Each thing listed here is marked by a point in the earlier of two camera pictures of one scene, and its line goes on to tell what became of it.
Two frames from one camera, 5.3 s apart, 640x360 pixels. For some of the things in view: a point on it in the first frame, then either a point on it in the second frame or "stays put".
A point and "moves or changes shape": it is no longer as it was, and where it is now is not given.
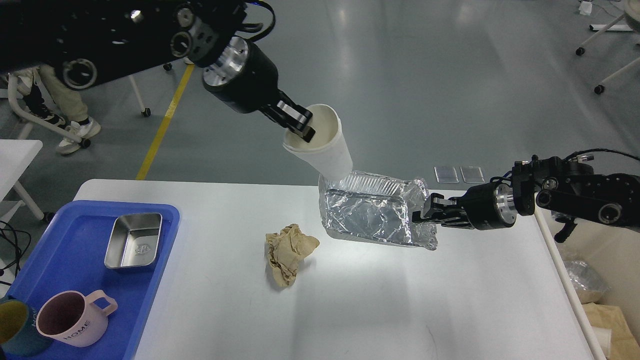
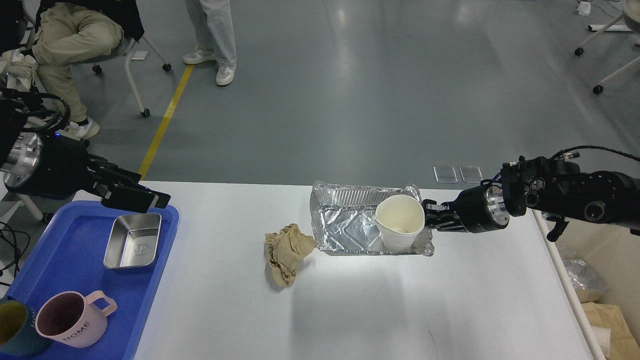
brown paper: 287,250 stays put
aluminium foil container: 378,209 moves or changes shape
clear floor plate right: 472,174 stays put
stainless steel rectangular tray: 134,240 stays put
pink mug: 75,319 stays put
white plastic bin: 614,250 stays put
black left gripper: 245,80 -> 57,165
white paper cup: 327,153 -> 399,218
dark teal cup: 19,335 stays put
